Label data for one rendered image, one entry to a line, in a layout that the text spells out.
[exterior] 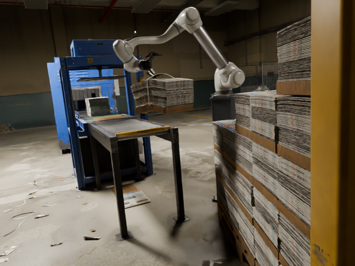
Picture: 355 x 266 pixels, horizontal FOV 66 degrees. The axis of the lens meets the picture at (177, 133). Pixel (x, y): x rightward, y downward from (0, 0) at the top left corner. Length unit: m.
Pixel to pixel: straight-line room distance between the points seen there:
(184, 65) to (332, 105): 11.69
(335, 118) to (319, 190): 0.13
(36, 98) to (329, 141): 10.54
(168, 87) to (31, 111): 9.17
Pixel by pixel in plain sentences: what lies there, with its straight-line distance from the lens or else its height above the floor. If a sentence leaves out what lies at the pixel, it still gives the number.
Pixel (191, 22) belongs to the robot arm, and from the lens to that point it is 2.24.
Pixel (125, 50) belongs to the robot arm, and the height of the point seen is 1.43.
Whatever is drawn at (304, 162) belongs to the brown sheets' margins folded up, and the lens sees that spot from 0.95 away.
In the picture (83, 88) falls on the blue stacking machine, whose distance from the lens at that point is 5.67.
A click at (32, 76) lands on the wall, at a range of 10.83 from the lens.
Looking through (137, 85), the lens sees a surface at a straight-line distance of 2.10.
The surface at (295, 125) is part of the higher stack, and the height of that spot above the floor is 0.97.
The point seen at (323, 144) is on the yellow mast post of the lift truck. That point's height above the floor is 1.01.
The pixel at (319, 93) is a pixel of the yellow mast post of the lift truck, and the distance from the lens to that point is 0.50.
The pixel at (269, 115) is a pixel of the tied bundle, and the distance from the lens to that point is 1.17.
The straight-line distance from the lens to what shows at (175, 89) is 1.92.
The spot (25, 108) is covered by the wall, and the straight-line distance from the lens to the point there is 10.82.
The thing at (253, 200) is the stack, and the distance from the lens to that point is 1.50.
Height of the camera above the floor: 1.12
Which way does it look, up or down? 10 degrees down
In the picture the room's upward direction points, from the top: 5 degrees counter-clockwise
